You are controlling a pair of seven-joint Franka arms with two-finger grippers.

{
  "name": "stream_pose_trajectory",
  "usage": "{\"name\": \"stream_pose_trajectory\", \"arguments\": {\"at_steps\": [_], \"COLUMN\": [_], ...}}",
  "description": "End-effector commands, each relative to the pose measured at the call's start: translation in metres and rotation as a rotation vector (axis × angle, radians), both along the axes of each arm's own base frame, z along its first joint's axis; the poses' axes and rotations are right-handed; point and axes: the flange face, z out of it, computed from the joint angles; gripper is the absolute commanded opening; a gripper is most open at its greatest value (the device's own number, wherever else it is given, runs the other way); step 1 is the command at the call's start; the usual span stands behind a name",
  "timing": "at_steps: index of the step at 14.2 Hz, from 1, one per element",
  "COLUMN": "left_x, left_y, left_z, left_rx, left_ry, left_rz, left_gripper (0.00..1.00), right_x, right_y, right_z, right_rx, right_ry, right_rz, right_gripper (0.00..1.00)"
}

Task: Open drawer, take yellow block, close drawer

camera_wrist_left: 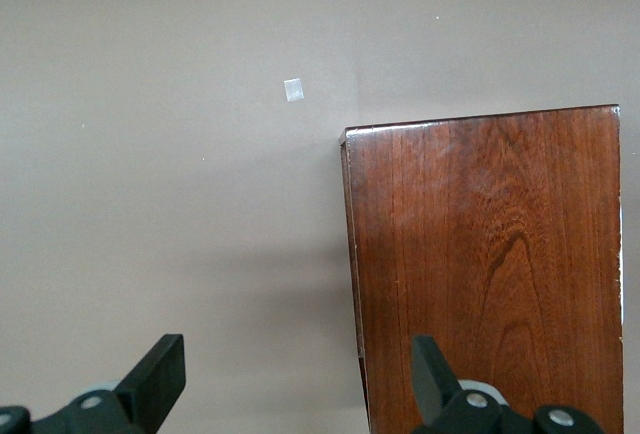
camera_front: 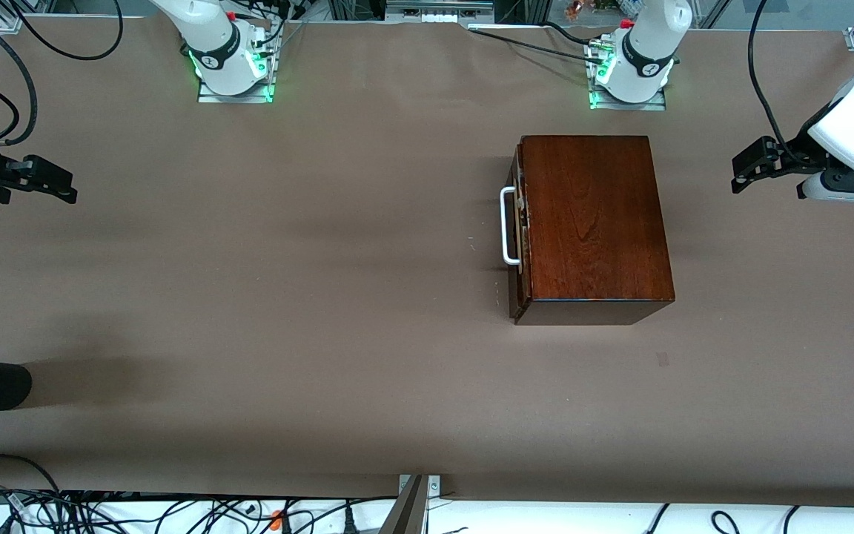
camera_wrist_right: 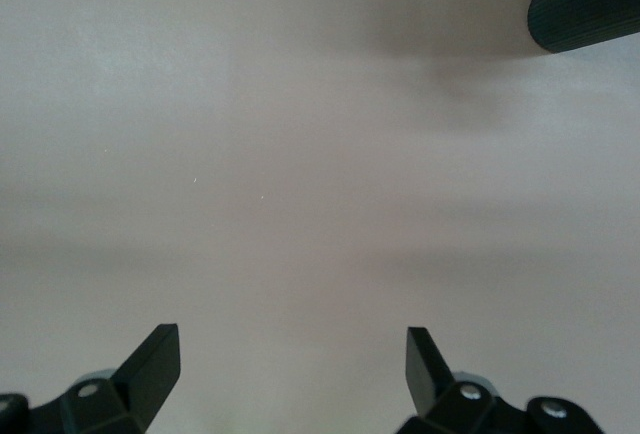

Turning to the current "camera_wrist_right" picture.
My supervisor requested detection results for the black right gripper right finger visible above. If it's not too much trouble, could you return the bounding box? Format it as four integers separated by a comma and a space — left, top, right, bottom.
397, 326, 607, 434

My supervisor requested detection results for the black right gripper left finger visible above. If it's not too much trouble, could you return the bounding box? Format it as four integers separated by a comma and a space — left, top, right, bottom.
0, 323, 182, 434

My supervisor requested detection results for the black ribbed round rod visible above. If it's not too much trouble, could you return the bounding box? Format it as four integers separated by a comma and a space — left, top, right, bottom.
526, 0, 640, 54

